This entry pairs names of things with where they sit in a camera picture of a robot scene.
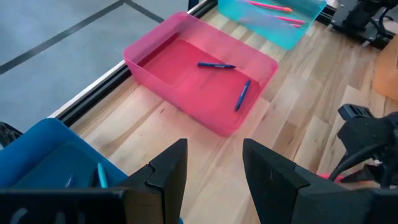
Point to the teal translucent plastic bin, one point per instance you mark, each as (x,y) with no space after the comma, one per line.
(264,29)

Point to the blue plastic bin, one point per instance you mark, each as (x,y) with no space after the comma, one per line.
(37,149)

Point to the dark purple crayon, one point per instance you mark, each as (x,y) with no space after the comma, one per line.
(216,65)

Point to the pink translucent plastic bin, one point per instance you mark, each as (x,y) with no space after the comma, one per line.
(174,77)

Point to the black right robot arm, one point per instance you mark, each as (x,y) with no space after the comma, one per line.
(360,12)

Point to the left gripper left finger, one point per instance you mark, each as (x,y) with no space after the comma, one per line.
(164,193)

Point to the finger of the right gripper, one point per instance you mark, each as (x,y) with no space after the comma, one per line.
(367,175)

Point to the teal pen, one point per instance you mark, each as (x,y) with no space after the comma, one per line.
(102,175)

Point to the orange translucent plastic bin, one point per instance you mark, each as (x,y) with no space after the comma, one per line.
(387,71)

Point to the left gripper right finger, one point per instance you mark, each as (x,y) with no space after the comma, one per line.
(273,193)

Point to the dark blue crayon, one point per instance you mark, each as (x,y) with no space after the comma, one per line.
(242,95)

